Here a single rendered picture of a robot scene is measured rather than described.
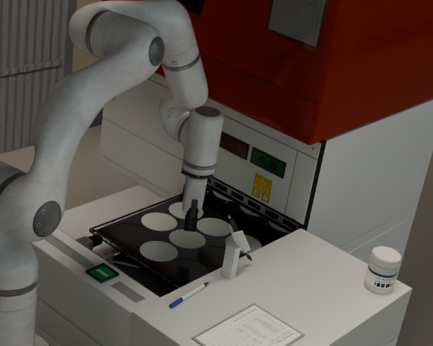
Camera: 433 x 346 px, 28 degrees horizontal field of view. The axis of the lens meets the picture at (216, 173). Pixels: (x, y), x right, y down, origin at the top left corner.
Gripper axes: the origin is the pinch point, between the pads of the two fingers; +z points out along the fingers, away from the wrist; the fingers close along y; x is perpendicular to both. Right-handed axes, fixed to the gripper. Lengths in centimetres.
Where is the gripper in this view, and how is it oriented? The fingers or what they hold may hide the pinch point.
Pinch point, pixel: (190, 223)
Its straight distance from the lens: 223.5
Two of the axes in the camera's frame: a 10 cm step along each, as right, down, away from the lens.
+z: -1.4, 8.9, 4.4
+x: 9.9, 1.3, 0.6
